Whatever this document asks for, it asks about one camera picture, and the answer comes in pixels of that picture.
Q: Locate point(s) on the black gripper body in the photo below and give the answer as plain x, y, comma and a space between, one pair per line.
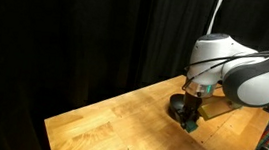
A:
191, 106

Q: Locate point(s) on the small green block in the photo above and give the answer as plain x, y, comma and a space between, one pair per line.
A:
191, 126

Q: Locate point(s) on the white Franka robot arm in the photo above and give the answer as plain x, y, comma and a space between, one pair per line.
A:
242, 68

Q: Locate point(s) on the black round bowl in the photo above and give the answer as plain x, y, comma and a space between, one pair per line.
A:
175, 104

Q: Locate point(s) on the black curtain backdrop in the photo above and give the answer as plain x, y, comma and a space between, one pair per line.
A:
95, 30

